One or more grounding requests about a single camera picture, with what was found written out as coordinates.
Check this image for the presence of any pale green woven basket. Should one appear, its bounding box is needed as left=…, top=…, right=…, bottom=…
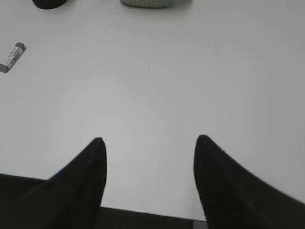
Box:
left=120, top=0, right=174, bottom=9

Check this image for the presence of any grey white eraser middle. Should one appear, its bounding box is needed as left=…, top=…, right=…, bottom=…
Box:
left=0, top=42, right=26, bottom=73

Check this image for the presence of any black mesh pen holder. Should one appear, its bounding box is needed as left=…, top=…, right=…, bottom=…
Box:
left=32, top=0, right=66, bottom=10

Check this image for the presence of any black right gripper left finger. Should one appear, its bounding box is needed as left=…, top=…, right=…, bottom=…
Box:
left=0, top=137, right=107, bottom=229

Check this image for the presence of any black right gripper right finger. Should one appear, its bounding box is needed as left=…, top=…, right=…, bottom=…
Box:
left=193, top=135, right=305, bottom=229

